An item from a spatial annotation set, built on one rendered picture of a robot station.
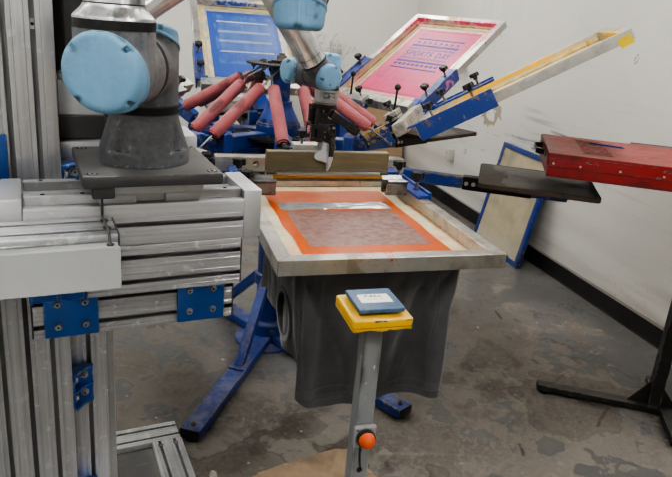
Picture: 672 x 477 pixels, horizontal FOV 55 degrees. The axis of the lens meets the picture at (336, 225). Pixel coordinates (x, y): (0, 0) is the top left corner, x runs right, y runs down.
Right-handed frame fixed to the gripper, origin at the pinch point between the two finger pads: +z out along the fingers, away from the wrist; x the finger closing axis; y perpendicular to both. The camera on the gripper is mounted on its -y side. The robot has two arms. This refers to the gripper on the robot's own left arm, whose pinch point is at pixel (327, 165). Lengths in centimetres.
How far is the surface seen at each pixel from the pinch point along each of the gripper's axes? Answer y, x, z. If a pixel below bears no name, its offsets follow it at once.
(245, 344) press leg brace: 15, -53, 93
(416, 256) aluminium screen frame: -5, 64, 7
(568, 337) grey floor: -158, -60, 105
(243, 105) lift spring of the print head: 19, -60, -10
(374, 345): 11, 84, 19
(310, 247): 17, 47, 10
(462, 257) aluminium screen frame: -17, 64, 7
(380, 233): -5.8, 37.7, 10.1
